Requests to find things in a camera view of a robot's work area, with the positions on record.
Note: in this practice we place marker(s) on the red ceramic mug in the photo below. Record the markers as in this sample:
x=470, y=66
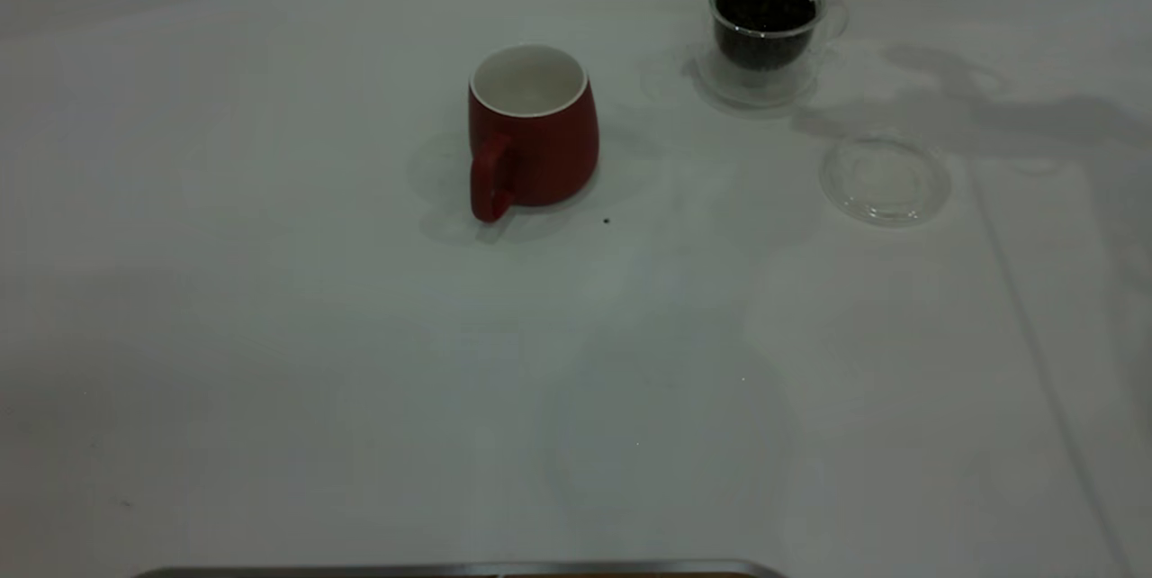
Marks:
x=549, y=155

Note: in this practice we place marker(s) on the coffee beans heap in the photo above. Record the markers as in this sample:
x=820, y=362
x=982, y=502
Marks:
x=765, y=6

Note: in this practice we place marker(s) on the clear glass cup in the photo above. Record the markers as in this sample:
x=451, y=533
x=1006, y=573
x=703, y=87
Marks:
x=756, y=89

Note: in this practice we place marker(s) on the clear glass saucer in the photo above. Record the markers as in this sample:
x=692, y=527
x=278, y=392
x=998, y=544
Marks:
x=886, y=200

